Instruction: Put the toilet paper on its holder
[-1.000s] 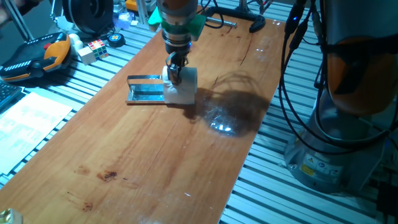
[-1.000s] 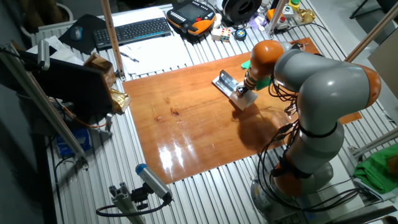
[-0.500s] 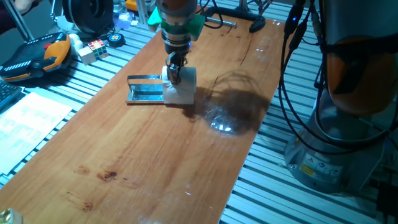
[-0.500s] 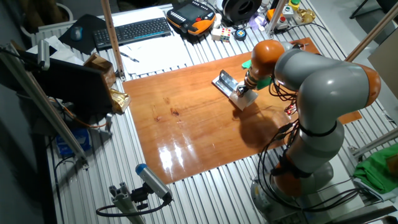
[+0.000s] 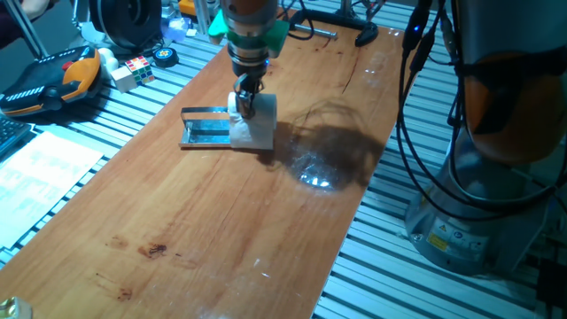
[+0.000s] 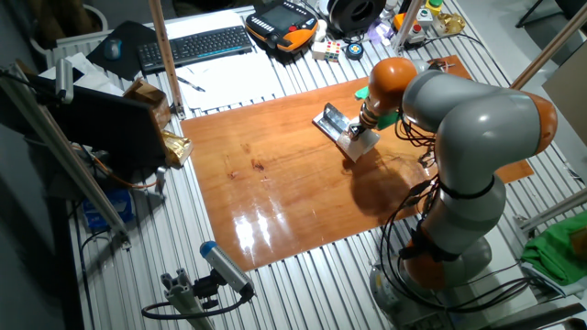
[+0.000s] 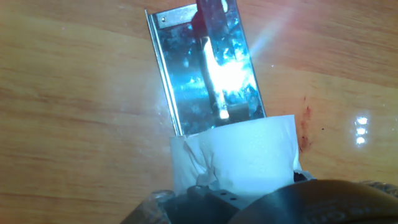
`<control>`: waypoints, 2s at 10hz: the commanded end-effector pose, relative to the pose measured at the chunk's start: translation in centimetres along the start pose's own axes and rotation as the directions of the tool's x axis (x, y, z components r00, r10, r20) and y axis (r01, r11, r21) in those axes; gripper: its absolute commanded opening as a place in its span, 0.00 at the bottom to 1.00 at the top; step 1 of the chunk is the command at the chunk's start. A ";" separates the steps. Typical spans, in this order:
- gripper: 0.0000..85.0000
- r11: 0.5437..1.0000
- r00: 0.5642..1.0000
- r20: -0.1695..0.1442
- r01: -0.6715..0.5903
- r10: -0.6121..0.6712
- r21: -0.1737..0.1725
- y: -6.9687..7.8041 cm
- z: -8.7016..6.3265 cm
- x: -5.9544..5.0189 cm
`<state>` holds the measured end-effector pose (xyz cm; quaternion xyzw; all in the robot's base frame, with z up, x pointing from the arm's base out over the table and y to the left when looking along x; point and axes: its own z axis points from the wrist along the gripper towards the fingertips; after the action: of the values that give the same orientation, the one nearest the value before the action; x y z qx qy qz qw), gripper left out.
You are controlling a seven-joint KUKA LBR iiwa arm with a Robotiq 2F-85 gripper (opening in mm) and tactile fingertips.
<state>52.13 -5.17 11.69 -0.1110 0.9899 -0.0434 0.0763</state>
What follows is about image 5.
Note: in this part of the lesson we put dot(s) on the grey slanted pole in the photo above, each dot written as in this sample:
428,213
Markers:
31,37

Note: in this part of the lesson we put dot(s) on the orange round object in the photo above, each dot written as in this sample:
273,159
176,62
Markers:
187,6

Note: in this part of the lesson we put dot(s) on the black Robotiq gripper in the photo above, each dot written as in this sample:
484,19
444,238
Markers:
250,73

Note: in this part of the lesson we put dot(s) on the plain white cube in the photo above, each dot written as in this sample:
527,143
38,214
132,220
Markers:
121,80

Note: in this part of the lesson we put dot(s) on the thin metal rod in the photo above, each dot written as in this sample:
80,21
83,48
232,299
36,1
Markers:
319,32

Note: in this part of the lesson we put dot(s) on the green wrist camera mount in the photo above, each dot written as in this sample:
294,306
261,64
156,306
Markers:
277,37

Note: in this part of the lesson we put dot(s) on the small white figure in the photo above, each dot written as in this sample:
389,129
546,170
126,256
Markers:
107,58

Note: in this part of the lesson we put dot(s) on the person forearm dark sleeve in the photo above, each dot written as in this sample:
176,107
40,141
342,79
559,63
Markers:
11,31

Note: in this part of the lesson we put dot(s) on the white toilet paper roll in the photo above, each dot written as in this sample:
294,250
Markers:
259,126

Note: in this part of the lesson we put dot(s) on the glossy wooden board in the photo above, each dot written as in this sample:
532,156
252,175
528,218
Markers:
199,212

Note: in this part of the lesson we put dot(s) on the thin aluminium post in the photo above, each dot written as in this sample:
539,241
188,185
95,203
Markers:
203,17

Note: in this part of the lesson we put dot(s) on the large black spool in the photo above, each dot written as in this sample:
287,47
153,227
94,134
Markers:
124,22

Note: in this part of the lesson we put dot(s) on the black round puck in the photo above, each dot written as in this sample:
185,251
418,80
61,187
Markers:
165,56

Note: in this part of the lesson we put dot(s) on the black curved stand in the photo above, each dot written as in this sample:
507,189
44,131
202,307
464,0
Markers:
365,33

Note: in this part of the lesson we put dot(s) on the colourful Rubik's cube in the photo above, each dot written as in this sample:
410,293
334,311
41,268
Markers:
140,70

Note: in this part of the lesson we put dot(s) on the black computer keyboard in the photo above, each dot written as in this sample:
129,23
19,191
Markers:
11,133

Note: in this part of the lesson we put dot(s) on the orange black teach pendant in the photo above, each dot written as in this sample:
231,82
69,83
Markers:
48,84

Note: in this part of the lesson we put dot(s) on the purple plastic bag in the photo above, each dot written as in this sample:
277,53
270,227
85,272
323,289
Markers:
175,28

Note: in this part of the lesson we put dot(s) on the white paper sheets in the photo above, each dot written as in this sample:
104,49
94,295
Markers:
40,181

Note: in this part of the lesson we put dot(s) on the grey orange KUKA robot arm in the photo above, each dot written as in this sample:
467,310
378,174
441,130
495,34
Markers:
496,88

